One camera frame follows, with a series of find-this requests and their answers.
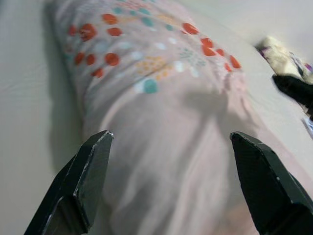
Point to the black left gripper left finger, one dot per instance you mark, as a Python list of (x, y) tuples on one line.
[(73, 188)]

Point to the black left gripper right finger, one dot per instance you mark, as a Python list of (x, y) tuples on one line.
[(269, 188)]

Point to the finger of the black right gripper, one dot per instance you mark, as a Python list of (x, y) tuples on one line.
[(298, 90)]

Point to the white book with blue letters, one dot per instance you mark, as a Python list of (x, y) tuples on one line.
[(309, 124)]

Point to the cream cartoon print quilt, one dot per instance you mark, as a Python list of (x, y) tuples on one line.
[(281, 56)]

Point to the pink pillow with dotted print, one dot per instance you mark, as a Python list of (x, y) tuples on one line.
[(159, 110)]

